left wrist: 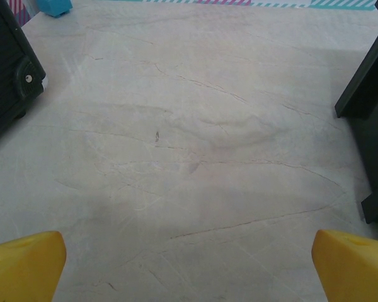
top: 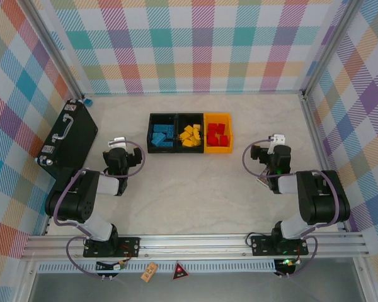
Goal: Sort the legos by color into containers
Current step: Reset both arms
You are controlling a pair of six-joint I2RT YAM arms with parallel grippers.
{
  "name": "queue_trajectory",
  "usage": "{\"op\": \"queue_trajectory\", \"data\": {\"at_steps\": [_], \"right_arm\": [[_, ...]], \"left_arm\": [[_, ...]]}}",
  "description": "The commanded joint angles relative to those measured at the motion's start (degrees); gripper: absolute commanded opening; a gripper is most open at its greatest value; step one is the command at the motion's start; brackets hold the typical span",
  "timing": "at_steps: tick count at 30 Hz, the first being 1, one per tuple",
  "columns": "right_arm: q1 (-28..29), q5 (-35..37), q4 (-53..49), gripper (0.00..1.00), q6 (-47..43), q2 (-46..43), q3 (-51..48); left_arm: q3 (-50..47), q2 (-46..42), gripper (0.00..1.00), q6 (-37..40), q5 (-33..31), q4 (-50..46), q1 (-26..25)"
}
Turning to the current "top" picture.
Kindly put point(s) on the long blue toy brick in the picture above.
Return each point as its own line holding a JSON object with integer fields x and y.
{"x": 159, "y": 128}
{"x": 167, "y": 145}
{"x": 157, "y": 139}
{"x": 171, "y": 129}

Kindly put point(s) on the aluminium frame post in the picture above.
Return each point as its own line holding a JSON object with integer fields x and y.
{"x": 56, "y": 47}
{"x": 329, "y": 47}

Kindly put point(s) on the small wooden tag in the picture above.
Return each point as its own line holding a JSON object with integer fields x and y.
{"x": 149, "y": 272}

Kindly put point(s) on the aluminium frame rail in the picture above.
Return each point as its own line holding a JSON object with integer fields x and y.
{"x": 192, "y": 245}

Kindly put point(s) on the yellow power connector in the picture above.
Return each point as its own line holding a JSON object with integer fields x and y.
{"x": 118, "y": 266}
{"x": 289, "y": 264}

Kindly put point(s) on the red triangle sign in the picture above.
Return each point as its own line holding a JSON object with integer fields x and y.
{"x": 179, "y": 272}

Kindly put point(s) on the white printed card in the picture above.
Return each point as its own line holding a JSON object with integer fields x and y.
{"x": 263, "y": 180}

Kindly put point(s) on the yellow plastic bin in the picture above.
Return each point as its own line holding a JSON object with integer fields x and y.
{"x": 219, "y": 149}

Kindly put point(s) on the black plastic bin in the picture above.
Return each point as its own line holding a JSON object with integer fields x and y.
{"x": 163, "y": 119}
{"x": 189, "y": 119}

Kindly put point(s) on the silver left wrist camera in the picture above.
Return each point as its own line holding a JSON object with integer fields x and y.
{"x": 118, "y": 140}

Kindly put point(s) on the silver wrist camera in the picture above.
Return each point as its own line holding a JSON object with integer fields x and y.
{"x": 278, "y": 138}
{"x": 118, "y": 140}

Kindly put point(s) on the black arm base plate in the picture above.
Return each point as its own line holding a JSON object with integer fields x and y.
{"x": 129, "y": 245}
{"x": 261, "y": 245}

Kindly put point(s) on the long yellow toy brick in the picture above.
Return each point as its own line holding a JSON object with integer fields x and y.
{"x": 195, "y": 134}

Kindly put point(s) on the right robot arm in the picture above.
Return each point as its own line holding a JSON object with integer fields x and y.
{"x": 321, "y": 201}

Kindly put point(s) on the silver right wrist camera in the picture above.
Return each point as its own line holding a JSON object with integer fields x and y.
{"x": 278, "y": 138}

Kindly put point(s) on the aluminium side rail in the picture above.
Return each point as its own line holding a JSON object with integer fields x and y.
{"x": 319, "y": 157}

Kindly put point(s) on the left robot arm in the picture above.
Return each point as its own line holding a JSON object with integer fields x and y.
{"x": 74, "y": 201}

